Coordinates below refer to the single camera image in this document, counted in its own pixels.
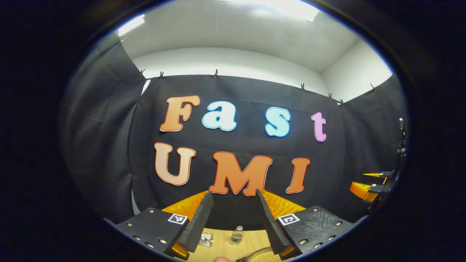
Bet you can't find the rectangular ceiling light panel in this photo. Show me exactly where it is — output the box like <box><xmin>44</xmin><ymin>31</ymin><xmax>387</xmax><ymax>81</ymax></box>
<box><xmin>221</xmin><ymin>0</ymin><xmax>321</xmax><ymax>23</ymax></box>

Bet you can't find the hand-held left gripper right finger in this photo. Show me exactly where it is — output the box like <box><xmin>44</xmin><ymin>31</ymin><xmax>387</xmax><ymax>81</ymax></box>
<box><xmin>255</xmin><ymin>188</ymin><xmax>369</xmax><ymax>260</ymax></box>

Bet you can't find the metal wire basket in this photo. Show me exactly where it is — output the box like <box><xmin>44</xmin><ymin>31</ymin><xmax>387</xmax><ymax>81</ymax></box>
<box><xmin>198</xmin><ymin>232</ymin><xmax>214</xmax><ymax>248</ymax></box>

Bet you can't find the clear plastic water bottle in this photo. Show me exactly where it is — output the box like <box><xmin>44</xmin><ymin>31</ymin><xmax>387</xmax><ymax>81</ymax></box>
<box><xmin>230</xmin><ymin>225</ymin><xmax>245</xmax><ymax>245</ymax></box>

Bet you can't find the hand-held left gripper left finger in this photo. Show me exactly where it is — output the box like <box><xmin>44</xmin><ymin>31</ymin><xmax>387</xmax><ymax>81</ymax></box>
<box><xmin>114</xmin><ymin>191</ymin><xmax>214</xmax><ymax>261</ymax></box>

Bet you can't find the stainless steel pot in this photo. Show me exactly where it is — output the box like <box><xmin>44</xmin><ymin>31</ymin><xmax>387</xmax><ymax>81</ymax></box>
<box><xmin>235</xmin><ymin>246</ymin><xmax>284</xmax><ymax>262</ymax></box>

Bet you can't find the long ceiling light strip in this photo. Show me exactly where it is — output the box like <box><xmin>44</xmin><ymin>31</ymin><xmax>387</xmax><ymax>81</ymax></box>
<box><xmin>117</xmin><ymin>14</ymin><xmax>146</xmax><ymax>37</ymax></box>

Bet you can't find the pile of soybeans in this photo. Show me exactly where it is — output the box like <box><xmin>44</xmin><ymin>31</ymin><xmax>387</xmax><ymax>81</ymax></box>
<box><xmin>249</xmin><ymin>250</ymin><xmax>281</xmax><ymax>262</ymax></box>

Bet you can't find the row of black cloth clips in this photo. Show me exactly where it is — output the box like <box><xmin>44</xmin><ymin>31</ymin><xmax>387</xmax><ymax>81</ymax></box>
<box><xmin>116</xmin><ymin>36</ymin><xmax>378</xmax><ymax>107</ymax></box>

